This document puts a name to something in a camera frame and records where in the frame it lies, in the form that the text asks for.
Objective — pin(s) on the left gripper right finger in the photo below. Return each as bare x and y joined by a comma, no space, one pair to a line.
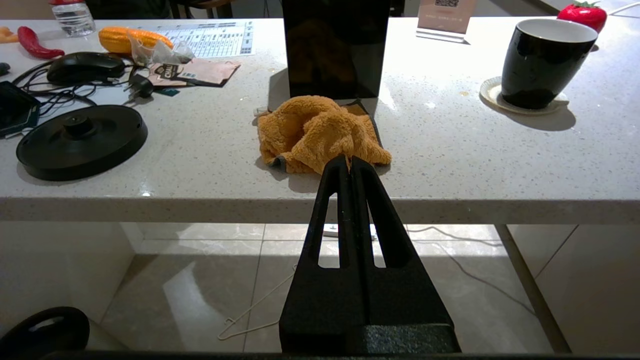
405,305

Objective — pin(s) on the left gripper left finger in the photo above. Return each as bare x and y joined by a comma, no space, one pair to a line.
320,310

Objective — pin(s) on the clear plastic water bottle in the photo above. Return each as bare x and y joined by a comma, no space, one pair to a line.
74,20

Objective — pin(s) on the white power strip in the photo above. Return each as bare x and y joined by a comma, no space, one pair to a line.
330,231

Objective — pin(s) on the brown table leg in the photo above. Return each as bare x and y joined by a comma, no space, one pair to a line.
530,290

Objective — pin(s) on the orange fluffy cloth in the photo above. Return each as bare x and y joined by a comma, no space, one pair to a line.
315,135

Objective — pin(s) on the round white coaster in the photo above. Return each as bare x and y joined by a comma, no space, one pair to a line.
490,95

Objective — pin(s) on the black tissue box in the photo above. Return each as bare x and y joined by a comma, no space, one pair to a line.
335,50

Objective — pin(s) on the brown paper packet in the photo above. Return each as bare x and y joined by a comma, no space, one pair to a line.
210,72

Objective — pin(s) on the teal packet scrap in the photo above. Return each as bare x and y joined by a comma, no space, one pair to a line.
167,92

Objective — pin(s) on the black ceramic cup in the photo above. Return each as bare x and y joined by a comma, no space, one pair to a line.
540,65

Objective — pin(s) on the round black base part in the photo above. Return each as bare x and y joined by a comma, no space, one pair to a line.
45,330

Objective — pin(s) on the black power plug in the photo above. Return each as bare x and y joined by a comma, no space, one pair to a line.
141,87

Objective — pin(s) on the QR code sign stand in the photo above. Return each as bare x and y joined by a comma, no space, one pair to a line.
445,20

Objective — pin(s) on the printed paper sheet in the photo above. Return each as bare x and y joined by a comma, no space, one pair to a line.
220,40

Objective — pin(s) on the round black kettle base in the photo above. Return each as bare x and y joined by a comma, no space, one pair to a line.
80,145

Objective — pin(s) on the clear plastic wrapper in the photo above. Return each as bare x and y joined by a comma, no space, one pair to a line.
165,52

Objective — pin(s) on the brown wooden side table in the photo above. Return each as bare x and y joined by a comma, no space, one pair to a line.
205,4

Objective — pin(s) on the yellow toy corn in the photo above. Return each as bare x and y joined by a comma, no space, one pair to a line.
117,40

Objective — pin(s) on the black computer mouse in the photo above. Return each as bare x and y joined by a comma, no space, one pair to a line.
85,67

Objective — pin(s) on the red tomato-shaped timer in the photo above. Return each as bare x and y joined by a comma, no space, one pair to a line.
582,15

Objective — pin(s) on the dark flat device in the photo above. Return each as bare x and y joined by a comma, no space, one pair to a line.
15,107

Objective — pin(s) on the red toy chili pepper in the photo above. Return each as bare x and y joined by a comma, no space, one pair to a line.
35,46

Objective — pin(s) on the black pouch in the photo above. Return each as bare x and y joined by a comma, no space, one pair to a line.
4,69

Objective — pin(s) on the orange toy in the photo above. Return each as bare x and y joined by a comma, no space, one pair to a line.
6,36

